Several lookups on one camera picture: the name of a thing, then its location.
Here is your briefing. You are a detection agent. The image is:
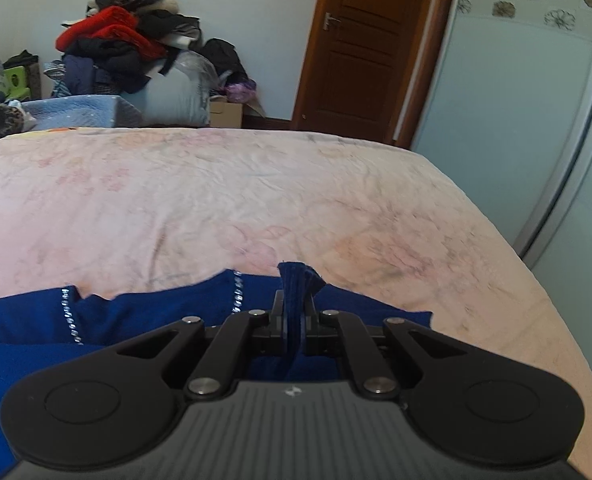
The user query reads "blue knit sweater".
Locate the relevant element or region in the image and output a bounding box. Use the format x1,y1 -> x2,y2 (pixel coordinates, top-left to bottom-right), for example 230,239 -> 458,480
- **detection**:
0,262 -> 432,476

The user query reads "pile of dark clothes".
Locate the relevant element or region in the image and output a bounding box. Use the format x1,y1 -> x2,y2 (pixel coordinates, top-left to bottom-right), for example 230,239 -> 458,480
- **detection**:
46,0 -> 257,104

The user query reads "pink floral bed sheet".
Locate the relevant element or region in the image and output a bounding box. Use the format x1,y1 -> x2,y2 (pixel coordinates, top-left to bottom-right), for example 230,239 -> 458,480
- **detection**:
0,128 -> 592,478

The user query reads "light blue quilted blanket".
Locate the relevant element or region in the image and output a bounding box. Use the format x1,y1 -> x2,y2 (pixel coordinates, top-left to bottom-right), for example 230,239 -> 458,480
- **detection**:
22,94 -> 142,130

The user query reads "frosted glass wardrobe door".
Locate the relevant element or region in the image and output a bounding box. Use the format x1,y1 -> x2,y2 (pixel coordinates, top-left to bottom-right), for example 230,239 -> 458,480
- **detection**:
413,0 -> 592,351

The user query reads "cardboard box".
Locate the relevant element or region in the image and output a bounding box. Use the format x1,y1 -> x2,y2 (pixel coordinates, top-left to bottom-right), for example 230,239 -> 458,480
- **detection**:
209,100 -> 243,129

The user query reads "clear bag light blue bedding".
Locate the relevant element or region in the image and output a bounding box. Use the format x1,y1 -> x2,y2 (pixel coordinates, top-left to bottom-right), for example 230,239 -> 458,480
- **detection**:
121,51 -> 219,128

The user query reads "green plastic stool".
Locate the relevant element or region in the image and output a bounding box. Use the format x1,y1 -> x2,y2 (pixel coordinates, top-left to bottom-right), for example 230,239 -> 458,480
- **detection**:
0,67 -> 31,102

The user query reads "purple bag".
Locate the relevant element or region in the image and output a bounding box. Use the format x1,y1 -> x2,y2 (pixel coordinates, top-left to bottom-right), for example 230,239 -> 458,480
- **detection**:
224,79 -> 257,104

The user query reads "red garment on pile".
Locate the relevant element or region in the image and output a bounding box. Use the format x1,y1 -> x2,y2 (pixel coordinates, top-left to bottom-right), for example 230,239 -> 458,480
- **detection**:
55,6 -> 167,62

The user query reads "brown wooden door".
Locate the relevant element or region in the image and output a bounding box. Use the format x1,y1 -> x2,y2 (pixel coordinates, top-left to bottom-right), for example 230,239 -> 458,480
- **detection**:
290,0 -> 452,144

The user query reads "silver door handle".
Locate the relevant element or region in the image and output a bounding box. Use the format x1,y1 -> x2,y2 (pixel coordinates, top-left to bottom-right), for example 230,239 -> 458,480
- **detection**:
323,12 -> 342,32

